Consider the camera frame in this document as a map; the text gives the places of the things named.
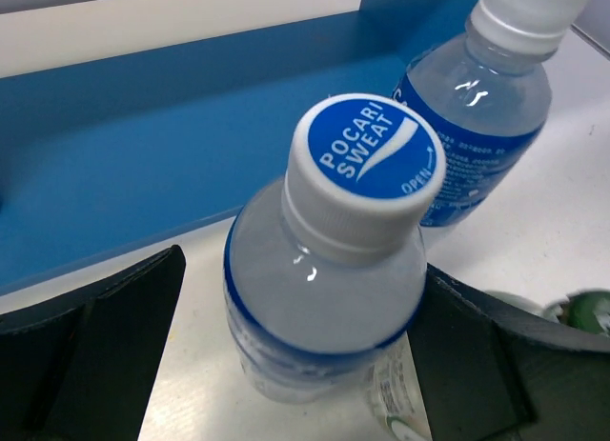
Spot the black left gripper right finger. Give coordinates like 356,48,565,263
408,266,609,440

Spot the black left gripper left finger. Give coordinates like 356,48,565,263
1,246,186,440

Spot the pocari sweat bottle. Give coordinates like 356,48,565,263
223,93,446,404
393,0,588,229

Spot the blue and yellow shelf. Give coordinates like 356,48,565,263
1,0,477,293

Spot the rear clear glass bottle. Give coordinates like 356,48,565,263
363,335,433,441

